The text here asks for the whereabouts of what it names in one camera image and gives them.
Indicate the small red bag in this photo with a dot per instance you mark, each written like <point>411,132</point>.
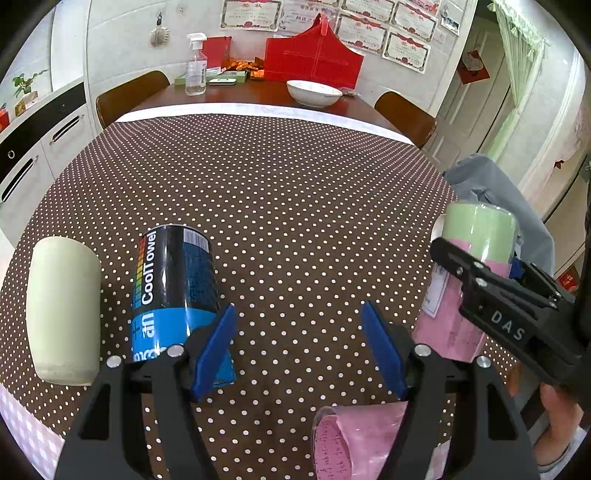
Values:
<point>216,50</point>

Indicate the clear spray bottle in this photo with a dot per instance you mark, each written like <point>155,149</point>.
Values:
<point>195,74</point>

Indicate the brown polka dot tablecloth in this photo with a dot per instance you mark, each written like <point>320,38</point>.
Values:
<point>306,221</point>

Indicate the green and pink cup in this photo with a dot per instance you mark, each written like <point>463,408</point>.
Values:
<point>488,234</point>

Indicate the potted green plant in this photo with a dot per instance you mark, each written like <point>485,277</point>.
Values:
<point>24,91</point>

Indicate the wall hanging ornament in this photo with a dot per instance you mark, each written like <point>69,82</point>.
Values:
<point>159,36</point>

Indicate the white ceramic bowl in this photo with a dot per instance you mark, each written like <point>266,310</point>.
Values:
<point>313,94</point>

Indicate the grey clothed person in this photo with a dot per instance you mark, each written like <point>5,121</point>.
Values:
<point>477,178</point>

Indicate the green box on table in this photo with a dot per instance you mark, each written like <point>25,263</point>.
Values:
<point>212,77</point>

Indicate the certificate on wall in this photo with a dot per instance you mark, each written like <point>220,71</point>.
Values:
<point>405,50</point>
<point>251,15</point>

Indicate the red door decoration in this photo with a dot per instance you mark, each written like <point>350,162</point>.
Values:
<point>471,68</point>

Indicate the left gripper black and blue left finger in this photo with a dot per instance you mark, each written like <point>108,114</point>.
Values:
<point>107,437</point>

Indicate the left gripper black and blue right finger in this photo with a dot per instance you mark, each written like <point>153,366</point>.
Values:
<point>489,438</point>

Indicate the brown chair left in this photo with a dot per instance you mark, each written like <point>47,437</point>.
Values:
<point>116,102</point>

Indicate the green curtain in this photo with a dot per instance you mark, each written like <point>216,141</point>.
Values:
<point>524,50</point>

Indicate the orange snack packets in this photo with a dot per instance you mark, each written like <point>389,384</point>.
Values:
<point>248,69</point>

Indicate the pink cup lower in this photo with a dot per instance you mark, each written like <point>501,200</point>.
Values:
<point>353,442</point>

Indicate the black blue CoolTowel can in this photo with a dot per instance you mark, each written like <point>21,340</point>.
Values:
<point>174,295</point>

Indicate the brown chair right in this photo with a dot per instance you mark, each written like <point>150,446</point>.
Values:
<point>408,118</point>

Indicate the brown chair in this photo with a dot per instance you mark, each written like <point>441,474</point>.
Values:
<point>408,118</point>
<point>116,102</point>

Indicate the red paper bag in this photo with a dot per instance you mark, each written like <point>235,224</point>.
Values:
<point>315,55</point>

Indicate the white black cabinet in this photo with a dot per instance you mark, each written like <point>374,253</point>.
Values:
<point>35,150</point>

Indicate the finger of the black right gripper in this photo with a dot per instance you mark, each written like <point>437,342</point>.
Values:
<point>455,260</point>

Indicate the cream ceramic cup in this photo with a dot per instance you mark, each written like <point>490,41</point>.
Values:
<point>63,311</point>

